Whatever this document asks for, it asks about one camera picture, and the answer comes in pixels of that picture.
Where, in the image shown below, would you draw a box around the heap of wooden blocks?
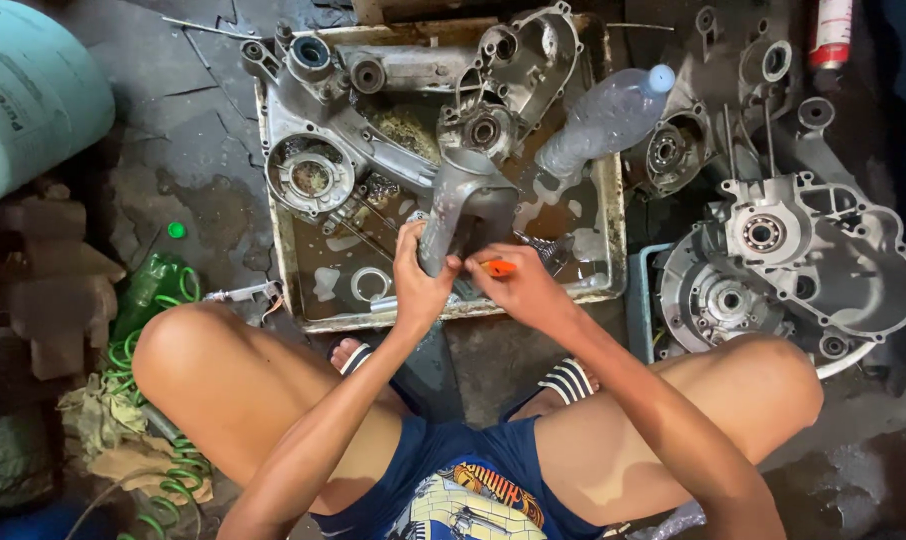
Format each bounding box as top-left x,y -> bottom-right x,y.
0,180 -> 126,380

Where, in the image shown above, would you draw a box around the grey crankcase cover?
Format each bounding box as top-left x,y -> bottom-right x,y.
456,2 -> 583,147

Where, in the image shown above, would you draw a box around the light blue gas cylinder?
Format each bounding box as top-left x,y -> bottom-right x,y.
0,0 -> 117,210

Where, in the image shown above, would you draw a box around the rusty metal wash tray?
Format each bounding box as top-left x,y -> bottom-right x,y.
254,15 -> 628,333

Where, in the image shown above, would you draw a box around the round grey engine casing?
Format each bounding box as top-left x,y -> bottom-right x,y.
657,225 -> 799,355

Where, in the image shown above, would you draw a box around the green plastic bottle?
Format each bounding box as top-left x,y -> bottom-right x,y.
111,253 -> 188,342

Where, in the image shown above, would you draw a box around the grey metal engine arm casing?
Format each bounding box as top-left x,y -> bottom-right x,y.
417,103 -> 523,280

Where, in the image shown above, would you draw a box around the person's left hand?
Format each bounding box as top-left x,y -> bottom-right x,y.
391,219 -> 463,339

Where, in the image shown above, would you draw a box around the small metal gear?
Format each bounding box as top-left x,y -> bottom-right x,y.
514,231 -> 574,275

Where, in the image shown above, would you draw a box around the light grey crankcase with bearing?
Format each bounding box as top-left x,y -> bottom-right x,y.
711,171 -> 906,344

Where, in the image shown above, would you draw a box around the person's left leg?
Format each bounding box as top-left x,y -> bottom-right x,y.
132,302 -> 405,515

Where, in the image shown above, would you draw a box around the person's right hand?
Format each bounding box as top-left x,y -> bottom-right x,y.
464,243 -> 574,335

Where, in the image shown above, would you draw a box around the blue printed shorts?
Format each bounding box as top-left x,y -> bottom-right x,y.
310,416 -> 612,540

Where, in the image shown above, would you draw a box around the dark engine crankcase half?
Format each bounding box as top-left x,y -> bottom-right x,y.
625,7 -> 799,200

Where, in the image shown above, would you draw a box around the clear plastic bottle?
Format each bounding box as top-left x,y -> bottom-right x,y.
535,63 -> 677,181

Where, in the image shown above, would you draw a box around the green coiled air hose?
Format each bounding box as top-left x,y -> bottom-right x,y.
104,266 -> 214,540

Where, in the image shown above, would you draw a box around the striped sandal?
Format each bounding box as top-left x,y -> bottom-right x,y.
329,337 -> 417,414
498,358 -> 600,421

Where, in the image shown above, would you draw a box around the metal ring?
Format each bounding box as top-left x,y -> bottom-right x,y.
350,266 -> 393,303

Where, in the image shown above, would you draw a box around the metal air blow gun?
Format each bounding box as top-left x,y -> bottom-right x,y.
204,281 -> 284,316

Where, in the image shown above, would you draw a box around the person's leg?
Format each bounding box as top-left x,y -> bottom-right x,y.
535,333 -> 825,526
132,302 -> 405,515

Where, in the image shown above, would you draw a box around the white hose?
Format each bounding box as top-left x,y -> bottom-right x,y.
816,341 -> 878,380

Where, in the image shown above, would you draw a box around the person's right leg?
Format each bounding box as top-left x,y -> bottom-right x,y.
535,333 -> 825,526

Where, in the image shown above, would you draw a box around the large grey engine crankcase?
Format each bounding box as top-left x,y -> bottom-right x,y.
240,21 -> 492,226

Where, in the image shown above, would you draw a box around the red spray can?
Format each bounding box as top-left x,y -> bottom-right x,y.
809,0 -> 853,71

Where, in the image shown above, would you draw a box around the blue plastic basket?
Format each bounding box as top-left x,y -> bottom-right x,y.
625,243 -> 675,365

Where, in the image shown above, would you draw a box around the dirty beige rag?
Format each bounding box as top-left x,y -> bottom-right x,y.
57,371 -> 214,505

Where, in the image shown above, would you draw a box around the thin metal rod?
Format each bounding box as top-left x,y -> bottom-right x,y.
160,15 -> 263,40

